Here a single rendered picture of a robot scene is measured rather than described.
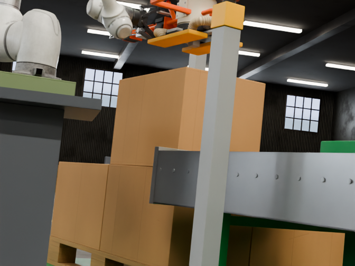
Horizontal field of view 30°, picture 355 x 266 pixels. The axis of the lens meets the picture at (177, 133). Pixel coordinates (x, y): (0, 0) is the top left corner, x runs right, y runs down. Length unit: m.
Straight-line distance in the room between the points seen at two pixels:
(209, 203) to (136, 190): 1.05
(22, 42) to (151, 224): 0.88
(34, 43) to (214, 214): 1.07
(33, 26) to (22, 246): 0.81
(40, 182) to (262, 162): 0.89
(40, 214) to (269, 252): 1.00
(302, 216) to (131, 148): 1.29
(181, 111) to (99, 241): 0.84
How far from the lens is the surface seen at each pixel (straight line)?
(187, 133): 2.60
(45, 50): 2.55
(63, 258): 3.55
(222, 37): 1.88
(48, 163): 2.45
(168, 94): 2.70
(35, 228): 2.46
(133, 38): 3.48
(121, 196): 2.95
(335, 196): 1.71
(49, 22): 2.58
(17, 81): 2.47
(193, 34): 2.80
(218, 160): 1.84
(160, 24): 3.20
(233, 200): 2.02
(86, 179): 3.30
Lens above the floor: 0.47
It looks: 5 degrees up
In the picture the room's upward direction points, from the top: 6 degrees clockwise
